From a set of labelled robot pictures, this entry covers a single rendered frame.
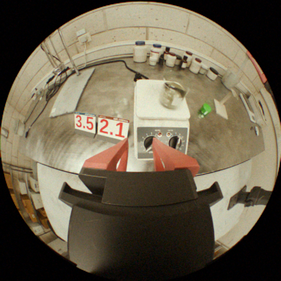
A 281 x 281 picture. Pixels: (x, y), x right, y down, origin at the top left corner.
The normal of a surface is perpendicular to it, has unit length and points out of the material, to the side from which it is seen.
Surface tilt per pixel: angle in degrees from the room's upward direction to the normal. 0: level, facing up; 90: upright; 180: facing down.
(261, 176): 90
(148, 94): 0
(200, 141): 0
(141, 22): 90
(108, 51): 90
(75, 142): 0
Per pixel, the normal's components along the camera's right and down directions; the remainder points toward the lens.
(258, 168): -1.00, 0.00
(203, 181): 0.00, -0.25
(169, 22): 0.00, 0.97
